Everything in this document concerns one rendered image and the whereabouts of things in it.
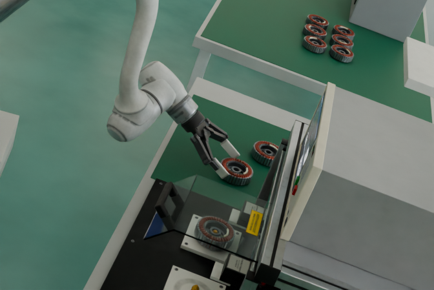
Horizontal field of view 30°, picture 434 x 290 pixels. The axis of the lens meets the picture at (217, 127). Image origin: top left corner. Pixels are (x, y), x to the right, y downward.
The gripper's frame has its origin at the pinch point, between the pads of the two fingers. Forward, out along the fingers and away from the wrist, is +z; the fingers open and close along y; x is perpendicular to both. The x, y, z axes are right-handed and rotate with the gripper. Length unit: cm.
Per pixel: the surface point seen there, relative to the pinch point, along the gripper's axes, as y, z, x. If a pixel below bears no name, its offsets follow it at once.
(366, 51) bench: -151, 28, 12
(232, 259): 62, 6, 19
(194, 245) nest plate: 45.9, 2.7, 1.3
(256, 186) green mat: 0.6, 11.3, 2.6
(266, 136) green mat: -33.0, 7.1, 0.2
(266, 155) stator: -14.6, 8.4, 4.7
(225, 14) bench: -124, -30, -21
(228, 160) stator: -1.7, -0.6, -0.2
